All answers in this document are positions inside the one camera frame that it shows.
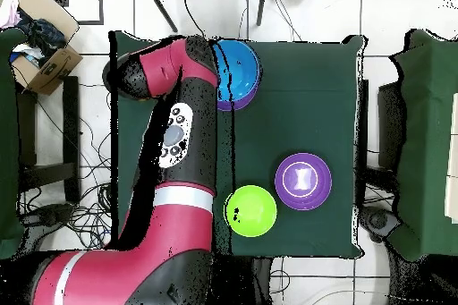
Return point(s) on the shallow purple plastic bowl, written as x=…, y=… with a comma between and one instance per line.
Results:
x=243, y=103

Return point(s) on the blue plastic bowl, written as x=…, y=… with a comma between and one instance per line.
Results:
x=243, y=69

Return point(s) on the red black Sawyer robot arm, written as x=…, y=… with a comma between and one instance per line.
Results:
x=179, y=233

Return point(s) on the green plastic bowl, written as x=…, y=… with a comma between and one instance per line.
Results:
x=256, y=212

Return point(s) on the deep purple plastic bowl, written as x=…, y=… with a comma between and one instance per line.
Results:
x=315, y=165

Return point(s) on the dark green tablecloth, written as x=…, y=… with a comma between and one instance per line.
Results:
x=304, y=104

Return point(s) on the black box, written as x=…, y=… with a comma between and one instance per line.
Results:
x=390, y=122

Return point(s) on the open cardboard box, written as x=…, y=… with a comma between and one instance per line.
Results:
x=53, y=69

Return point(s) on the green cloth covered table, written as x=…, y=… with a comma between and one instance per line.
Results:
x=7, y=140
x=425, y=140

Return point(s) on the dark blue cloth bundle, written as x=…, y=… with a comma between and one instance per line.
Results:
x=46, y=35

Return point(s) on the pink cloth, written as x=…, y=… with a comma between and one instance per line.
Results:
x=9, y=11

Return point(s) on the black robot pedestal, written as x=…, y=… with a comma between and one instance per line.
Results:
x=250, y=280

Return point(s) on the black bench frame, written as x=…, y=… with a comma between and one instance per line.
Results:
x=71, y=122

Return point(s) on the grey pedestal foot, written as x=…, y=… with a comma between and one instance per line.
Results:
x=50, y=213
x=377, y=220

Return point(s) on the black floor frame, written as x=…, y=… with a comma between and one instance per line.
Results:
x=101, y=4

